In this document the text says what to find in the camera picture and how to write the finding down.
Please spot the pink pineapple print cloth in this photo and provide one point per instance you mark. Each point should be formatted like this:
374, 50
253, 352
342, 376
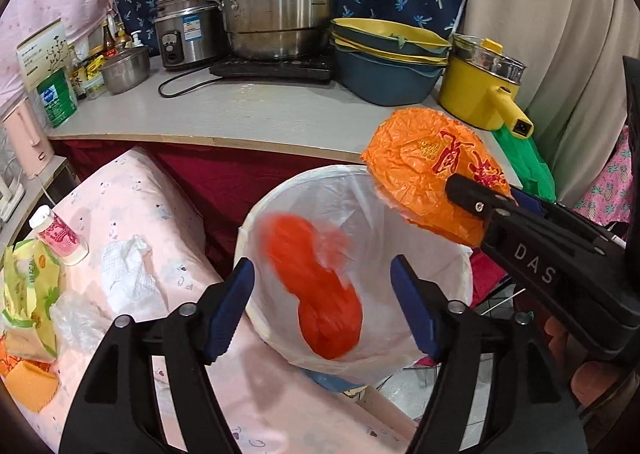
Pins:
607, 184

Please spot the black induction cooktop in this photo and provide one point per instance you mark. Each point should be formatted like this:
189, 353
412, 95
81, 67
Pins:
272, 68

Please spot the white bottle pink label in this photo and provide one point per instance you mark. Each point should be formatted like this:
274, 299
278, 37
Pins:
60, 236

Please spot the red tablecloth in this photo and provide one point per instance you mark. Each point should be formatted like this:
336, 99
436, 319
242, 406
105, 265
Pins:
210, 184

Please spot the white trash bin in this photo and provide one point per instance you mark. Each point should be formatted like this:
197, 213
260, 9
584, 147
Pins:
246, 274

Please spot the blue basin yellow rim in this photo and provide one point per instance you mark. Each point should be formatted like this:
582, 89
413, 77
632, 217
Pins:
390, 34
385, 79

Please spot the pink electric kettle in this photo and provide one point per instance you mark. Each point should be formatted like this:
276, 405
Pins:
27, 139

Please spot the beige curtain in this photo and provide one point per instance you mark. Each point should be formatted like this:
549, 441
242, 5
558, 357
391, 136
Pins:
550, 34

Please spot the yellow electric pot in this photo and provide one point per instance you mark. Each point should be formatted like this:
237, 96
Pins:
472, 89

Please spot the small steel lidded pot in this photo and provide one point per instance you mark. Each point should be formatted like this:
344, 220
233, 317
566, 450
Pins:
125, 72

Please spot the white tissue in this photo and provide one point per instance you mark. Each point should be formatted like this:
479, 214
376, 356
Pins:
132, 274

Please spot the white carton plant print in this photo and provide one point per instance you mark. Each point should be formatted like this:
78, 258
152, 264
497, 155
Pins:
42, 49

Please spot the clear plastic bag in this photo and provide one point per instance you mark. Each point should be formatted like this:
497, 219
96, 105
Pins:
77, 321

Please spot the orange plastic bag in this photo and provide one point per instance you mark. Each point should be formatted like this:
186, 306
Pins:
420, 169

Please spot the green tin can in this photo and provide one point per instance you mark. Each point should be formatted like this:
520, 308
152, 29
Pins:
57, 99

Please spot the white bin liner bag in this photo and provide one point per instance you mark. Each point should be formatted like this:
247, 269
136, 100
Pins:
380, 244

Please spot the yellow green snack packet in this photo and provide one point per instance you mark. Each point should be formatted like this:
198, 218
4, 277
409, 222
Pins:
27, 294

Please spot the yellow seasoning packet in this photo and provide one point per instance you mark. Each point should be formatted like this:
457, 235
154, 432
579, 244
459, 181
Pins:
95, 67

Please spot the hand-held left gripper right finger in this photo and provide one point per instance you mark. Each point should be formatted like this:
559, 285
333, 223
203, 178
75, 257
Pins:
414, 309

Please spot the orange ribbed wrapper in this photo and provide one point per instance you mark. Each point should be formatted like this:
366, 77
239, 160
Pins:
32, 386

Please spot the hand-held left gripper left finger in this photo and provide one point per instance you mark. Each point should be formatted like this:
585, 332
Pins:
231, 304

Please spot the large steel steamer pot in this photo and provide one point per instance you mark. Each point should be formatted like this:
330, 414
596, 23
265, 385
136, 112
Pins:
280, 9

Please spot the brown sauce bottle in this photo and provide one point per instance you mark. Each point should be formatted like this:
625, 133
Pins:
109, 37

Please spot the steel rice cooker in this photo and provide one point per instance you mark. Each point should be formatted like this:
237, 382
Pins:
187, 34

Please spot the pink printed bedsheet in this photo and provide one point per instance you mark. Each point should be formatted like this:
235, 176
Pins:
175, 234

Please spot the green plastic bag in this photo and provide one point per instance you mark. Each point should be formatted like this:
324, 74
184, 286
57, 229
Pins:
530, 164

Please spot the red plastic bag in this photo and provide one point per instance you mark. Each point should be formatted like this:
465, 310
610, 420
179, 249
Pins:
320, 294

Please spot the white pump bottle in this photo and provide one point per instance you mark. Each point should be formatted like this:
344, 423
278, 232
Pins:
137, 40

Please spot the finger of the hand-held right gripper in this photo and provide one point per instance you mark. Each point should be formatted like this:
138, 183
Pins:
472, 194
532, 200

